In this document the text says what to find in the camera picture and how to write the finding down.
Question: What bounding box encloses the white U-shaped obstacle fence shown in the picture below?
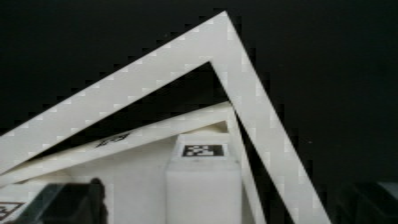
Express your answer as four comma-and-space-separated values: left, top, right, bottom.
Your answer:
0, 14, 331, 224

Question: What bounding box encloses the white square table top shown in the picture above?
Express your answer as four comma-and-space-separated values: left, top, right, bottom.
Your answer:
0, 103, 267, 224

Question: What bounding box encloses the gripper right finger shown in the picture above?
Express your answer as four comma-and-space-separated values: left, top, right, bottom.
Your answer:
331, 179, 398, 224

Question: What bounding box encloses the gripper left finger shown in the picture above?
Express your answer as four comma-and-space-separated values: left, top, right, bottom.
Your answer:
11, 178, 109, 224

